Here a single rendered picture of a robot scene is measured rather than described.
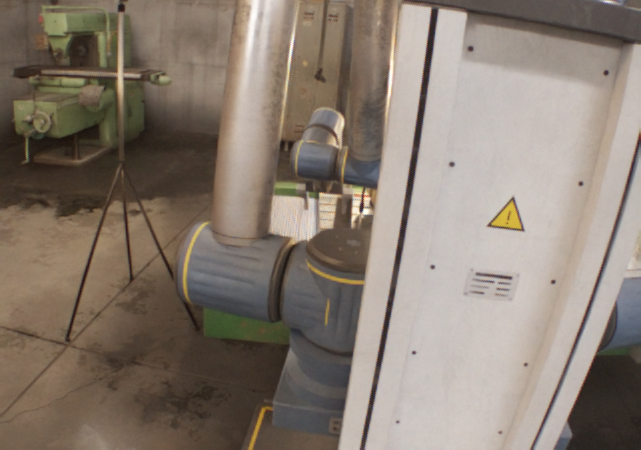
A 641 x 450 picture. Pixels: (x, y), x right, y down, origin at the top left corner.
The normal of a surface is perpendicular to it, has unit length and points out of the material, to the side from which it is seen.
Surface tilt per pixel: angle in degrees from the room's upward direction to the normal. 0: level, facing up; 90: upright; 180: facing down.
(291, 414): 90
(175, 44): 90
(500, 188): 90
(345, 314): 90
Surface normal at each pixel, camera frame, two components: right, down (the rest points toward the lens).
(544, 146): -0.12, 0.35
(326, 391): -0.02, -0.73
